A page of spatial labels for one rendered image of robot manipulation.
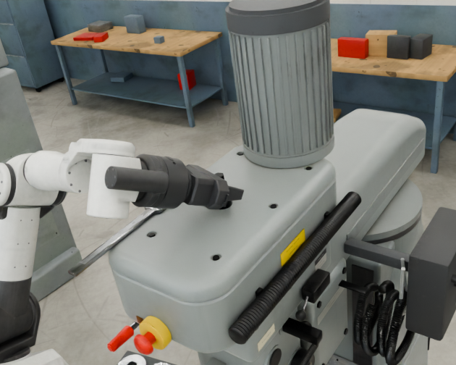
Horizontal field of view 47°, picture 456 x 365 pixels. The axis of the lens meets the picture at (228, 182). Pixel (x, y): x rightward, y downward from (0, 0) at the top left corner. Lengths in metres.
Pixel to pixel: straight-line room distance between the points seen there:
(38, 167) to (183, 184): 0.26
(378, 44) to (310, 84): 3.86
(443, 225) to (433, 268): 0.13
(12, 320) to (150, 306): 0.31
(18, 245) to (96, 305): 2.78
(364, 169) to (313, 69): 0.41
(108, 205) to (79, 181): 0.11
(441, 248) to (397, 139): 0.46
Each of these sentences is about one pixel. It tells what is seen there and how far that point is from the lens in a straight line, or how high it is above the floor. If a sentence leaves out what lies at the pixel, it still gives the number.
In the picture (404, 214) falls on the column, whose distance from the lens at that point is 1.53.
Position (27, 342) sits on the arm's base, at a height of 1.67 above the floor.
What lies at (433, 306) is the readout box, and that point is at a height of 1.61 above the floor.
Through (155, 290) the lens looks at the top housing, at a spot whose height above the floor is 1.85.
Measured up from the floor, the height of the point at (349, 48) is 0.96.
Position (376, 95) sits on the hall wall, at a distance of 5.63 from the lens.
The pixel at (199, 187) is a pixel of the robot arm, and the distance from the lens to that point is 0.90.
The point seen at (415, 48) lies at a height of 0.97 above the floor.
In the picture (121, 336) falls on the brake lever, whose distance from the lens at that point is 1.05.
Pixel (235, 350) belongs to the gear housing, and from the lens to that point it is 1.04.
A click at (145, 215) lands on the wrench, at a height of 1.90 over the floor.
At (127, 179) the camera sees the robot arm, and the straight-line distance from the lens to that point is 0.79.
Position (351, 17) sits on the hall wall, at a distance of 5.48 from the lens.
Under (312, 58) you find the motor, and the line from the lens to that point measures 1.03.
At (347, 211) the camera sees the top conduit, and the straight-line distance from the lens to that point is 1.12.
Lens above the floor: 2.43
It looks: 30 degrees down
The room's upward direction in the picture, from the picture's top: 9 degrees counter-clockwise
